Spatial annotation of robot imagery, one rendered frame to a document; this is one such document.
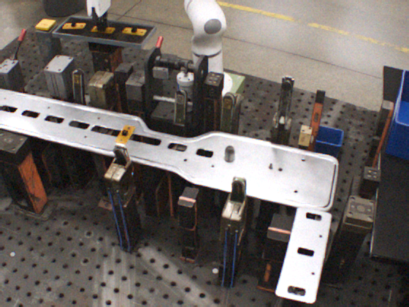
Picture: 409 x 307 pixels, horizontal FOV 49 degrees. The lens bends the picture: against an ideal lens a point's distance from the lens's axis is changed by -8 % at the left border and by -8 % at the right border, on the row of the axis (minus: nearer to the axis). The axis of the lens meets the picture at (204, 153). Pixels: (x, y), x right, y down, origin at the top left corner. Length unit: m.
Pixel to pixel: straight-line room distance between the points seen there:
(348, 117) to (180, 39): 2.08
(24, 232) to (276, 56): 2.56
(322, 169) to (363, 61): 2.51
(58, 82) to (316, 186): 0.94
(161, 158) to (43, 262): 0.54
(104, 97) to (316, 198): 0.77
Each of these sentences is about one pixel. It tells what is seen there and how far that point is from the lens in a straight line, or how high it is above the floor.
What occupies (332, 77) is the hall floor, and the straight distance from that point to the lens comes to 3.60.
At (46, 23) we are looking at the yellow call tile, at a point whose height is 1.16.
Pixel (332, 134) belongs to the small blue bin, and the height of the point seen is 0.76.
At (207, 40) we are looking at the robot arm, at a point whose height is 1.09.
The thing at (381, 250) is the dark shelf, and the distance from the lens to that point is 1.26.
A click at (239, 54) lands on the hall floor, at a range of 3.72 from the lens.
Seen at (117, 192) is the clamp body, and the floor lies 1.00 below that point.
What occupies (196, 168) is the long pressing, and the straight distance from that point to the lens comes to 1.40.
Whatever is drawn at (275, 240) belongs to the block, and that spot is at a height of 0.97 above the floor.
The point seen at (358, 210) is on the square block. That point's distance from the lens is 1.29.
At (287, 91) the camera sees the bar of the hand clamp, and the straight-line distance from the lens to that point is 1.42.
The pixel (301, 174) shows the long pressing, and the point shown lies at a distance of 1.41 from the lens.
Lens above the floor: 2.02
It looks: 45 degrees down
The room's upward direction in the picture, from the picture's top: straight up
